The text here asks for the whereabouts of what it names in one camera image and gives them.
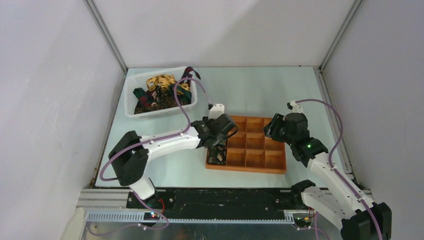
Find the orange compartment tray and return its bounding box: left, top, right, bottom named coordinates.
left=205, top=115, right=287, bottom=175

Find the white plastic mesh basket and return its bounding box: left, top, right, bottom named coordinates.
left=122, top=66, right=195, bottom=119

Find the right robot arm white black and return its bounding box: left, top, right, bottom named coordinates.
left=263, top=112, right=392, bottom=240

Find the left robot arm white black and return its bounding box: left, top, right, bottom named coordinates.
left=104, top=113, right=238, bottom=208

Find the rolled dark patterned tie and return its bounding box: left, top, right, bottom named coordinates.
left=206, top=146, right=227, bottom=166

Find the green navy plaid tie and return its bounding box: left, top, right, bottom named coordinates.
left=132, top=87, right=192, bottom=104

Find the brown dark patterned tie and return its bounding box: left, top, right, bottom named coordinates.
left=134, top=94, right=178, bottom=114

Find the red navy striped tie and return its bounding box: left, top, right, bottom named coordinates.
left=177, top=66, right=201, bottom=87

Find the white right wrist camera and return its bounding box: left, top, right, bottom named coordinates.
left=287, top=100, right=304, bottom=114

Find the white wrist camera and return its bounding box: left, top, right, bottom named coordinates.
left=208, top=103, right=225, bottom=119
left=287, top=100, right=304, bottom=114

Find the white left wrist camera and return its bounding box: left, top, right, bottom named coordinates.
left=208, top=103, right=225, bottom=119

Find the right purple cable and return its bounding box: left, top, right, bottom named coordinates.
left=294, top=98, right=385, bottom=240

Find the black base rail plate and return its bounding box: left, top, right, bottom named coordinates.
left=146, top=187, right=310, bottom=221

